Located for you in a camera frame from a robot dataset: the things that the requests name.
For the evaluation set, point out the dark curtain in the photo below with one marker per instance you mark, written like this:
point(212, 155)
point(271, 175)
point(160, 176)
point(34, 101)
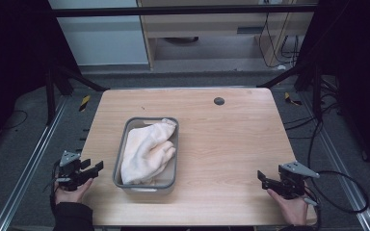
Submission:
point(9, 64)
point(359, 64)

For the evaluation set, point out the white towel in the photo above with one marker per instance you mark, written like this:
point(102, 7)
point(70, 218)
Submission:
point(146, 154)

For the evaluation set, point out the gray plastic bin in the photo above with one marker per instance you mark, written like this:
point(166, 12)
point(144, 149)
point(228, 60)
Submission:
point(119, 174)

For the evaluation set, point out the person's left hand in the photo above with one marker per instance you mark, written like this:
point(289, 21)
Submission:
point(72, 195)

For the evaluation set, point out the black horizontal frame bar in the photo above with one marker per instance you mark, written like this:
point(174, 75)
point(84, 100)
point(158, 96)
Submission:
point(173, 11)

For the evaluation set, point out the black metal stand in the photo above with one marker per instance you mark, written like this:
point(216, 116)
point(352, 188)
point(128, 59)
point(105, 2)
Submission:
point(49, 93)
point(316, 93)

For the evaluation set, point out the yellow black striped tape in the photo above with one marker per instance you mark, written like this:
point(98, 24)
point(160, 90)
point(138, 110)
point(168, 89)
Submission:
point(84, 103)
point(291, 99)

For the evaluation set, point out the light wooden desk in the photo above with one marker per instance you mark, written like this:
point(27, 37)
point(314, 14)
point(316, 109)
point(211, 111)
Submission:
point(205, 24)

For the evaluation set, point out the person's right hand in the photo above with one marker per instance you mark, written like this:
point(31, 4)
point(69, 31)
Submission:
point(292, 210)

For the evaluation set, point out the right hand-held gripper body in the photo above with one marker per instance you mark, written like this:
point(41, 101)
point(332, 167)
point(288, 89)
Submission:
point(292, 183)

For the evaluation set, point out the white cabinet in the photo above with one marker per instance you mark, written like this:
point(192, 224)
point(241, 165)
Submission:
point(102, 38)

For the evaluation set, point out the aluminium floor rail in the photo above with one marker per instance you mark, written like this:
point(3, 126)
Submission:
point(29, 163)
point(340, 166)

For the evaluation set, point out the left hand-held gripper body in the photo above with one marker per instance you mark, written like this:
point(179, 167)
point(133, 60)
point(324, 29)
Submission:
point(69, 170)

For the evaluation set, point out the round table grommet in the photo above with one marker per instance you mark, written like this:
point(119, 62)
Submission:
point(219, 101)

